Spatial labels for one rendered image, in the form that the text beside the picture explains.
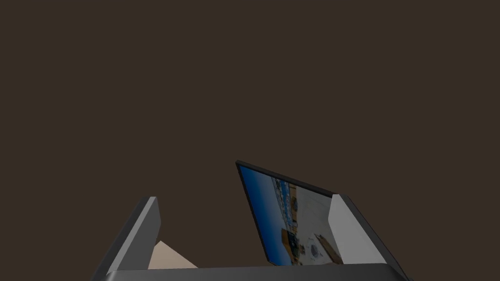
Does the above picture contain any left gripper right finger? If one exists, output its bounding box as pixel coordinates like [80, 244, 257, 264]
[328, 193, 413, 281]

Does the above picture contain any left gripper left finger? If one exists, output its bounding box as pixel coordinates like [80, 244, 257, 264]
[90, 196, 162, 281]

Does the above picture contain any black framed wall picture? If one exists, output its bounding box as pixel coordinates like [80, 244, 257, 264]
[235, 160, 344, 267]

